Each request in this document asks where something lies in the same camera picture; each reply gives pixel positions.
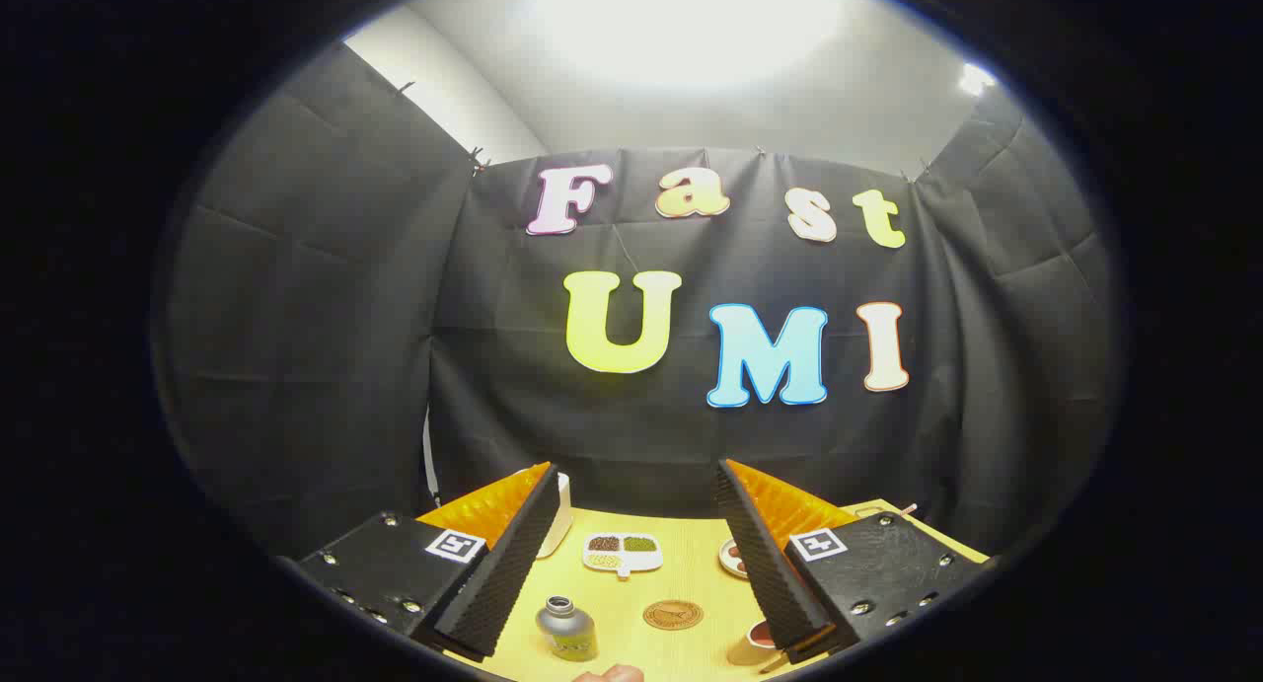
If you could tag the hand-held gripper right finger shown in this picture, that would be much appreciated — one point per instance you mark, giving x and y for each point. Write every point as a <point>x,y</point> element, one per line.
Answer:
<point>770,564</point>

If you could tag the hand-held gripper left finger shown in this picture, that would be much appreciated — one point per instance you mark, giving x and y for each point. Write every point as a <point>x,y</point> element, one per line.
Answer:
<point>513,564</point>

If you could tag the silver bottle with green label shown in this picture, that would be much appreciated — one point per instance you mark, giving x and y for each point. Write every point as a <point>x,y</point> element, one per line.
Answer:
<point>567,631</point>

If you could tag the round cork coaster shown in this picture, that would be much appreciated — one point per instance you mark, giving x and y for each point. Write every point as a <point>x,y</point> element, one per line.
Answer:
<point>673,615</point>

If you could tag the white oval plate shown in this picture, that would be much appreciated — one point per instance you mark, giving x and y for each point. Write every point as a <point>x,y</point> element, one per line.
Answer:
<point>732,559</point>

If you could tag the white toaster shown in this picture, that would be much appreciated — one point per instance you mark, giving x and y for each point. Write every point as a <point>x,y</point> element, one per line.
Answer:
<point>560,524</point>

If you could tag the wooden table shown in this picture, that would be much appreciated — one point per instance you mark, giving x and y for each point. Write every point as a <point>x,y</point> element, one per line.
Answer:
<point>696,578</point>

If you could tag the white divided dish of beans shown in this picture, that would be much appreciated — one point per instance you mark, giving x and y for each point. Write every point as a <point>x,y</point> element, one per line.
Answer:
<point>622,554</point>

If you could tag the black backdrop cloth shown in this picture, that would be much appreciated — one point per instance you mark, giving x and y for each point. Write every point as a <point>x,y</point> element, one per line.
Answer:
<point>345,317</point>

